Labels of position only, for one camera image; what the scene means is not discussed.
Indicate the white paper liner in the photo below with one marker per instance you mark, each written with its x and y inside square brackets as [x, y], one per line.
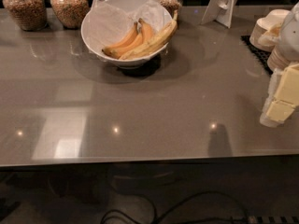
[107, 22]

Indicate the long front banana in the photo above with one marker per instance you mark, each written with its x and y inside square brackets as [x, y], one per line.
[153, 44]

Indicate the black rubber mat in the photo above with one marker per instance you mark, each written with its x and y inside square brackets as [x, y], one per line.
[260, 55]

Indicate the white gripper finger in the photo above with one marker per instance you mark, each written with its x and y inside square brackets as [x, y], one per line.
[273, 86]

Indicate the rear yellow banana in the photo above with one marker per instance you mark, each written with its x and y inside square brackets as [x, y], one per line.
[128, 39]

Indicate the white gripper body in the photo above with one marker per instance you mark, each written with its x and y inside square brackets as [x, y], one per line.
[290, 36]

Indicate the middle yellow banana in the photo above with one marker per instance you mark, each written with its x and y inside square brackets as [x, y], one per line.
[145, 32]

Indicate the far left grain jar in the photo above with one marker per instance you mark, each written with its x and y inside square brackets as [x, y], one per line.
[29, 15]

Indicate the white ceramic bowl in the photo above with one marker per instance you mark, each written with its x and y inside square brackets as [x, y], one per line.
[93, 41]

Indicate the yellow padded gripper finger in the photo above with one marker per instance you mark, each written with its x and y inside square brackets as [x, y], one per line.
[286, 97]

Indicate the yellow banana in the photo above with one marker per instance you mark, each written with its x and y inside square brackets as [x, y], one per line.
[145, 32]
[128, 39]

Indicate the white standing sign holder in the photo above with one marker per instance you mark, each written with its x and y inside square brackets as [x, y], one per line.
[220, 11]

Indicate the stack of paper bowls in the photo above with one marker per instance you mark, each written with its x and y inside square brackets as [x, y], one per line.
[265, 33]

